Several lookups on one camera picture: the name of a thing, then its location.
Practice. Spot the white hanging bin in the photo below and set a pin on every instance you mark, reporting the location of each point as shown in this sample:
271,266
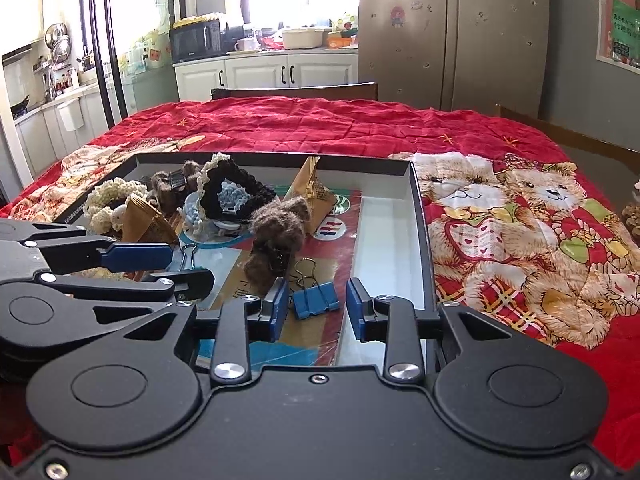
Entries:
70,115

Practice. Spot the red printed blanket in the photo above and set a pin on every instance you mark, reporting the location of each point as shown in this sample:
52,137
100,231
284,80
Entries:
500,220

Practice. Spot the brown fuzzy scrunchie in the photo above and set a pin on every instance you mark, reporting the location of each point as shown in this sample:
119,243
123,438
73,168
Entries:
160,185
280,230

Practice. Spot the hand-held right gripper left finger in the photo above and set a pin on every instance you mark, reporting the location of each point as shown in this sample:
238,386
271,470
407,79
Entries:
280,310

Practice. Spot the grey kitchen counter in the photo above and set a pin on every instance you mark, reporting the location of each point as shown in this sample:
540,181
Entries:
40,135

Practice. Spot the black microwave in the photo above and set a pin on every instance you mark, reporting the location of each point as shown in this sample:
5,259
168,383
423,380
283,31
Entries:
192,40

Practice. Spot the white kitchen cabinet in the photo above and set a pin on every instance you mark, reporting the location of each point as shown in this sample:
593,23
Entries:
310,70

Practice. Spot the white mug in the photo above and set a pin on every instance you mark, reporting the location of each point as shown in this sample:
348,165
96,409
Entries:
245,44

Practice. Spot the steel double door fridge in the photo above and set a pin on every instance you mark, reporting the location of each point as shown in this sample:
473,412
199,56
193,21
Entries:
450,35

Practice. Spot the black scrunchie white lace trim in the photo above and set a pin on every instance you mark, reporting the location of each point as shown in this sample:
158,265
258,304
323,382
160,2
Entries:
245,180

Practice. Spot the black framed glass door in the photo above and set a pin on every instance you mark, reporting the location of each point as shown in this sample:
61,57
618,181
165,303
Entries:
114,75

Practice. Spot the black cardboard box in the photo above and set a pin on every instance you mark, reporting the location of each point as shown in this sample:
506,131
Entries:
395,250

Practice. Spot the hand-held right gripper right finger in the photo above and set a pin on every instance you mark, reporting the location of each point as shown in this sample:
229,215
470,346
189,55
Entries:
356,310

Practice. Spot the red green gift box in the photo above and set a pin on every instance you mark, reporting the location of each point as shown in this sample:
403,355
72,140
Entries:
622,30

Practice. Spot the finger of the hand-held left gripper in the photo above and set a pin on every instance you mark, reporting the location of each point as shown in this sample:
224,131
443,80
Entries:
140,256
190,282

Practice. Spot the cream brown crochet scrunchie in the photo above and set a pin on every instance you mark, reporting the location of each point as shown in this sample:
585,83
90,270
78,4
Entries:
102,197

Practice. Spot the black hair claw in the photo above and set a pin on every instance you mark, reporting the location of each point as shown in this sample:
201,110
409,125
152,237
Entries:
176,179

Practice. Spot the white plastic basin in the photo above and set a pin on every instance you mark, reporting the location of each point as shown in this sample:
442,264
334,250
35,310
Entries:
302,39

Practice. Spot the orange food container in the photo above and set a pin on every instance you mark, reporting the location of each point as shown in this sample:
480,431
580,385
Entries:
340,40

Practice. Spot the blue binder clip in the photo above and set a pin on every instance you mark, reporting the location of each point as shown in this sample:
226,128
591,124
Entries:
315,300

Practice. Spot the light blue crochet scrunchie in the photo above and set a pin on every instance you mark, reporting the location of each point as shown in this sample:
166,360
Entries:
192,217

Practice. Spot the printed book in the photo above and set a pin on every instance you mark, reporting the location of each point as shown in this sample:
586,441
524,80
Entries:
335,250

